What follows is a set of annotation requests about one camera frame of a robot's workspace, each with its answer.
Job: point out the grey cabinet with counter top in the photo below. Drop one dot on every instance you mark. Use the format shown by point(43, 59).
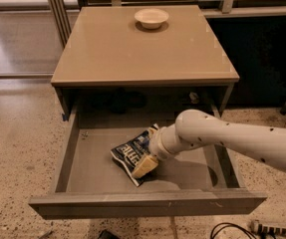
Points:
point(108, 47)

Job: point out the white ceramic bowl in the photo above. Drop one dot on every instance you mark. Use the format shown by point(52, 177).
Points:
point(151, 18)

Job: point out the open grey top drawer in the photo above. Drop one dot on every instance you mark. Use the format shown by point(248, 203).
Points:
point(89, 184)

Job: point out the blue chip bag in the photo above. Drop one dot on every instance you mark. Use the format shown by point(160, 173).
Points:
point(128, 155)

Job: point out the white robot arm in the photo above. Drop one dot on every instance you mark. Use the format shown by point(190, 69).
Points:
point(194, 129)

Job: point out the small black floor object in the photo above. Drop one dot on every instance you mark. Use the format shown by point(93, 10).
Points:
point(105, 234)

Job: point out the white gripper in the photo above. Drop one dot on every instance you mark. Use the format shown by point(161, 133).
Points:
point(156, 147)

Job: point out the white power strip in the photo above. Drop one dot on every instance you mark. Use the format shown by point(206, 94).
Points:
point(257, 227)

